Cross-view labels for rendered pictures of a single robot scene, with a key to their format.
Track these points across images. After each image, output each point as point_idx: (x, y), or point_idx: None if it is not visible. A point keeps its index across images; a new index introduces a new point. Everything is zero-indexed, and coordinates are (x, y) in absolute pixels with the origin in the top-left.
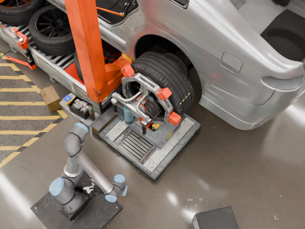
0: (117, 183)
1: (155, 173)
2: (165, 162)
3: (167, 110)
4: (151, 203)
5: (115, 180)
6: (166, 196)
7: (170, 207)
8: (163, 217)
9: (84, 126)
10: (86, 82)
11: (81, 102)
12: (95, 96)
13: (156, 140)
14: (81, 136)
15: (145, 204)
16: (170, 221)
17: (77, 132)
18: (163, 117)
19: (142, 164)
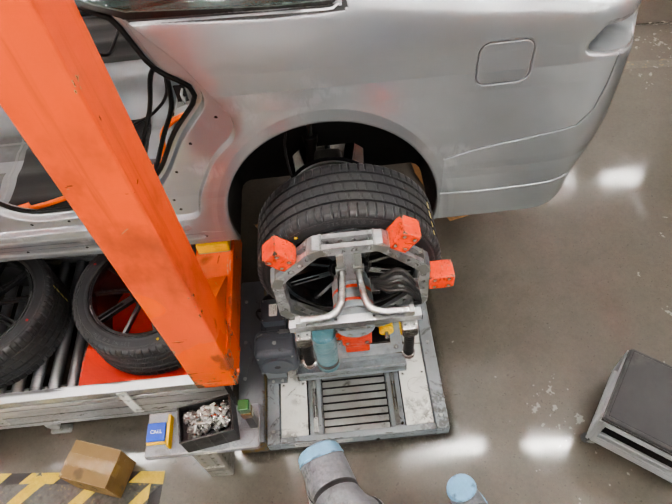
0: (473, 500)
1: (443, 417)
2: (437, 382)
3: (425, 264)
4: (488, 479)
5: (463, 497)
6: (496, 439)
7: (524, 453)
8: (533, 482)
9: (329, 442)
10: (190, 357)
11: (204, 411)
12: (225, 371)
13: (386, 359)
14: (349, 471)
15: (481, 492)
16: (550, 476)
17: (338, 472)
18: (402, 294)
19: (404, 424)
